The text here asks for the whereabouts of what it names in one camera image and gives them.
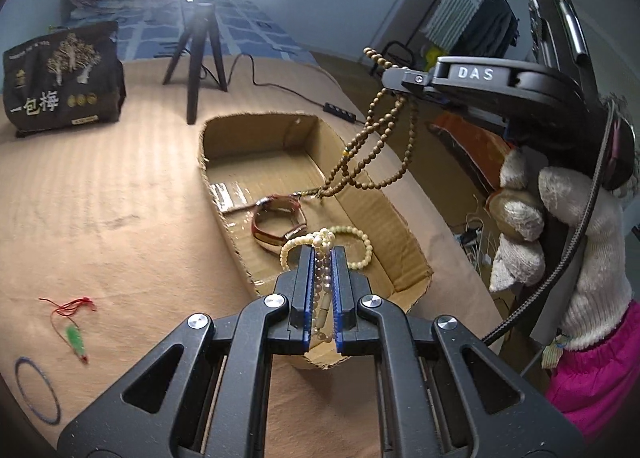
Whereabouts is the clothes rack with clothes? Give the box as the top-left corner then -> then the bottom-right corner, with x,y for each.
407,0 -> 521,63

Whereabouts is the pearl necklace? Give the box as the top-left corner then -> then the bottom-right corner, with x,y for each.
280,228 -> 336,345

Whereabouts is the person's right hand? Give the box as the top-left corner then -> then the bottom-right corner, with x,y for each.
488,147 -> 634,352

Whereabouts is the brown leather bracelet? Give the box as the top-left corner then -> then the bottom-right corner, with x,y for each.
251,194 -> 308,253

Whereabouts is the blue patterned bed sheet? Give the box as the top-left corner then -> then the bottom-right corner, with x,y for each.
70,0 -> 321,63

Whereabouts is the person's right forearm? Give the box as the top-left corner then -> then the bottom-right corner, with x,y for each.
545,300 -> 640,445

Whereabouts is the orange cloth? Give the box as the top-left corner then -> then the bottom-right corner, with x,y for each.
427,112 -> 516,195

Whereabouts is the tangle of floor cables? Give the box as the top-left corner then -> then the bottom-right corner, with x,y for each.
450,215 -> 495,266

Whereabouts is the tan cloth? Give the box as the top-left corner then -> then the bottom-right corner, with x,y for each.
0,55 -> 506,458

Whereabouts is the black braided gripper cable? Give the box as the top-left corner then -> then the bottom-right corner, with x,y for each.
482,102 -> 621,344

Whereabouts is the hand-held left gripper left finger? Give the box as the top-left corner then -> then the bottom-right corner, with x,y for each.
57,244 -> 316,458

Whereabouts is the dark printed bag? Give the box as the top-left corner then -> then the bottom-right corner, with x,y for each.
2,20 -> 127,139

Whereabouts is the cream bead bracelet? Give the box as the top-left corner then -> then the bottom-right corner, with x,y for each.
327,225 -> 374,271

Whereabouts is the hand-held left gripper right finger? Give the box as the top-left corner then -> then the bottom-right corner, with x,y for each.
333,246 -> 584,458

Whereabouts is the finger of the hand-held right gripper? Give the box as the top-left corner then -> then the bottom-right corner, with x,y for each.
407,88 -> 512,137
381,66 -> 440,95

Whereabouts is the cardboard box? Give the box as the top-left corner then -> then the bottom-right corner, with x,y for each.
197,112 -> 434,370

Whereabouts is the brown wooden bead necklace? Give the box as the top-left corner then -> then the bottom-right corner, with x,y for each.
316,48 -> 420,199

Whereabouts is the black tripod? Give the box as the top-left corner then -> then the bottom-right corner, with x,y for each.
162,0 -> 229,125

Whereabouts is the red string green pendant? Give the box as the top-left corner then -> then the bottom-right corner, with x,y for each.
39,297 -> 98,365

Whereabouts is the black power cable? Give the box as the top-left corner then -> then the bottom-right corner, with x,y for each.
200,52 -> 327,109

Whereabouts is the black power strip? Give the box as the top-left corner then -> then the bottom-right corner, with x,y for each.
324,102 -> 359,123

